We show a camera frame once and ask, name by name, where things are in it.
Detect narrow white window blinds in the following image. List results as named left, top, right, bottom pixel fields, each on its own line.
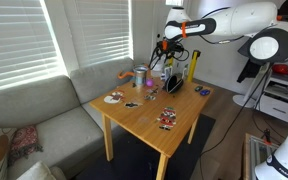
left=63, top=0, right=133, bottom=69

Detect white floor stand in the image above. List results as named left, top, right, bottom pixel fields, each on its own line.
left=232, top=63, right=272, bottom=109

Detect metal frame cart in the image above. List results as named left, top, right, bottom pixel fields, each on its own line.
left=243, top=133, right=282, bottom=180

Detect wooden table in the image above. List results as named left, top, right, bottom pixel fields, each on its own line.
left=89, top=69, right=215, bottom=180

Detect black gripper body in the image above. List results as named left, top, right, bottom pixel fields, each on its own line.
left=165, top=39, right=186, bottom=58

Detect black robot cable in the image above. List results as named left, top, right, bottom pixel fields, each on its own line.
left=149, top=6, right=275, bottom=180

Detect grey fabric sofa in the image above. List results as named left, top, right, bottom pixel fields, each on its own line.
left=0, top=57, right=135, bottom=180

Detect red object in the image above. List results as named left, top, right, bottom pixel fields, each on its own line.
left=271, top=63, right=288, bottom=75

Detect dark rug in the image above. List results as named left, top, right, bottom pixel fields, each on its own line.
left=73, top=113, right=217, bottom=180

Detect translucent plastic cup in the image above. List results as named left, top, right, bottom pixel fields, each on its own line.
left=149, top=55, right=167, bottom=78

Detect black orange clamp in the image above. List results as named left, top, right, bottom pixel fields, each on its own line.
left=262, top=128, right=274, bottom=146

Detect wide white window blinds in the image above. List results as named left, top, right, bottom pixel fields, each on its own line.
left=0, top=0, right=68, bottom=93

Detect red patterned cloth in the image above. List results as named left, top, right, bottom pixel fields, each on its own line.
left=8, top=125, right=43, bottom=166

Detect white door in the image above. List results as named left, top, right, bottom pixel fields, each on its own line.
left=150, top=0, right=190, bottom=73

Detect white cushion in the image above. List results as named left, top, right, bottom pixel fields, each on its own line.
left=17, top=161, right=67, bottom=180

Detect small black sticker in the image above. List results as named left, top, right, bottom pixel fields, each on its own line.
left=123, top=101, right=142, bottom=109

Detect small grey sticker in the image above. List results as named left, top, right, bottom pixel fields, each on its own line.
left=146, top=87, right=160, bottom=95
left=143, top=94, right=157, bottom=102

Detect white shelf unit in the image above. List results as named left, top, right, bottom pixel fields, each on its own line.
left=253, top=64, right=288, bottom=125

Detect black wrist camera orange mount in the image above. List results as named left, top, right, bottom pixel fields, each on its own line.
left=156, top=39, right=169, bottom=52

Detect metal tumbler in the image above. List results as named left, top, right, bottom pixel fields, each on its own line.
left=132, top=65, right=149, bottom=88

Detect orange octopus plush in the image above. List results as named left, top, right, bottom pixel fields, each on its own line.
left=117, top=63, right=151, bottom=80

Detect black jacket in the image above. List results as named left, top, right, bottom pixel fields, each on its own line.
left=236, top=59, right=263, bottom=84

